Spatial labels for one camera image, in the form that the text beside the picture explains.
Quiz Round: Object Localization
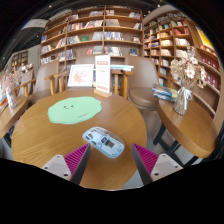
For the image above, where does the vase with pale dried branches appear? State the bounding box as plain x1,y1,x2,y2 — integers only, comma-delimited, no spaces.
1,64,34,110

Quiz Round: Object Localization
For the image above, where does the round wooden side table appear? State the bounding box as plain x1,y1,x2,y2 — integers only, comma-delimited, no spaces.
153,98,219,168
0,96,29,139

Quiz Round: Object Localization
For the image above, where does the wide wooden bookshelf unit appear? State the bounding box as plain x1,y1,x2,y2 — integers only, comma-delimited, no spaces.
39,4,144,73

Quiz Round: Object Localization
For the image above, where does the green blob-shaped mouse pad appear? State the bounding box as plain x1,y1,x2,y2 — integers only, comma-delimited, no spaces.
47,96,103,125

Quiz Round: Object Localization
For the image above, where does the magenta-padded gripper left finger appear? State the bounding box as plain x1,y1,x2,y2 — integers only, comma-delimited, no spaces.
40,143,92,186

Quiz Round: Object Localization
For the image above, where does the stack of colourful books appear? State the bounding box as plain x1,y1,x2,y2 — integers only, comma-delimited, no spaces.
151,84,179,103

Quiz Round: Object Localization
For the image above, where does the white sign on wooden base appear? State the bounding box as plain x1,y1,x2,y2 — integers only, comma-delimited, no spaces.
93,54,113,99

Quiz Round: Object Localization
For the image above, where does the white framed picture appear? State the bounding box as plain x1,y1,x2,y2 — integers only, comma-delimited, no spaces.
67,63,95,88

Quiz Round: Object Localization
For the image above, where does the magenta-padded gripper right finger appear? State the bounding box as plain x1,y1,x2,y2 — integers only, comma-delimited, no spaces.
130,143,184,186

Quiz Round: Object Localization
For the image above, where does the transparent blue computer mouse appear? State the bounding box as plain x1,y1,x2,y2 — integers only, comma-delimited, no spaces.
82,126,126,159

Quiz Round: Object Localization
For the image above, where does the brown padded wooden armchair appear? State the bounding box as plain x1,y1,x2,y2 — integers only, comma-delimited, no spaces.
14,60,64,106
111,54,161,111
44,54,129,99

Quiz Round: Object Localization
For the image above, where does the glass vase with dried flowers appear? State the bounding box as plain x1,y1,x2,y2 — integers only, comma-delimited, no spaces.
169,44,208,117

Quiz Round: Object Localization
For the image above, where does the distant wooden bookshelf unit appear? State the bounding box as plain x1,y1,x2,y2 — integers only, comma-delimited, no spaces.
9,49,29,73

